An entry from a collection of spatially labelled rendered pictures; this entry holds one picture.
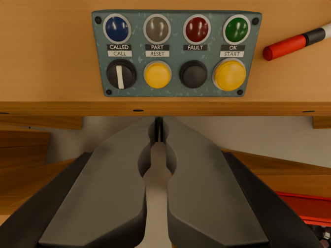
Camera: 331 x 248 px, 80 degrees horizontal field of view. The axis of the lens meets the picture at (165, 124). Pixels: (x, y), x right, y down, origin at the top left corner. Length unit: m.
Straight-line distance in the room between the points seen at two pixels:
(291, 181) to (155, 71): 0.29
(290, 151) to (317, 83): 1.06
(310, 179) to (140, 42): 0.33
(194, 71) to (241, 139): 1.03
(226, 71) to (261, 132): 1.07
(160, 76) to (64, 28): 0.13
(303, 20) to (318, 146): 1.17
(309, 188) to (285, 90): 0.19
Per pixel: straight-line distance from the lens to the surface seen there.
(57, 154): 1.27
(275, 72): 0.26
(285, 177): 0.38
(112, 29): 0.20
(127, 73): 0.19
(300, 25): 0.30
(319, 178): 0.41
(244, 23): 0.20
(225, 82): 0.20
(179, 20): 0.19
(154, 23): 0.19
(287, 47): 0.26
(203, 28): 0.19
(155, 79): 0.19
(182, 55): 0.20
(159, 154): 1.12
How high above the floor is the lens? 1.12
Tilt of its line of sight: 86 degrees down
